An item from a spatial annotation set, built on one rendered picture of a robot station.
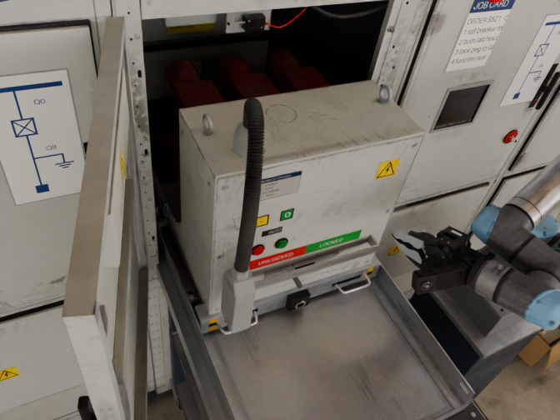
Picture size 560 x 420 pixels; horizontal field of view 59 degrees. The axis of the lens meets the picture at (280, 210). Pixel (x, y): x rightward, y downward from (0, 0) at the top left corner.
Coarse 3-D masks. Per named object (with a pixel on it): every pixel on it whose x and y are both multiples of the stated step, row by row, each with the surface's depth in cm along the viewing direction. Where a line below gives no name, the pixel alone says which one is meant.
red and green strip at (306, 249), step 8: (352, 232) 126; (360, 232) 127; (328, 240) 123; (336, 240) 125; (344, 240) 127; (296, 248) 119; (304, 248) 121; (312, 248) 123; (320, 248) 124; (272, 256) 117; (280, 256) 119; (288, 256) 120; (296, 256) 122; (256, 264) 117; (264, 264) 118
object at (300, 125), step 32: (288, 96) 112; (320, 96) 114; (352, 96) 116; (384, 96) 118; (192, 128) 100; (224, 128) 101; (288, 128) 104; (320, 128) 105; (352, 128) 107; (384, 128) 108; (416, 128) 110; (192, 160) 103; (224, 160) 94; (288, 160) 96; (192, 192) 109; (192, 224) 117; (192, 256) 125
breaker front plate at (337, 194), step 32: (320, 160) 100; (352, 160) 105; (384, 160) 110; (224, 192) 95; (320, 192) 108; (352, 192) 113; (384, 192) 119; (224, 224) 101; (288, 224) 111; (320, 224) 117; (352, 224) 123; (384, 224) 130; (224, 256) 109; (256, 256) 114; (320, 256) 127; (288, 288) 132
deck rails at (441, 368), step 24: (168, 264) 142; (384, 288) 145; (192, 312) 125; (408, 312) 136; (408, 336) 136; (432, 336) 129; (216, 360) 124; (432, 360) 131; (216, 384) 118; (456, 384) 125; (240, 408) 116
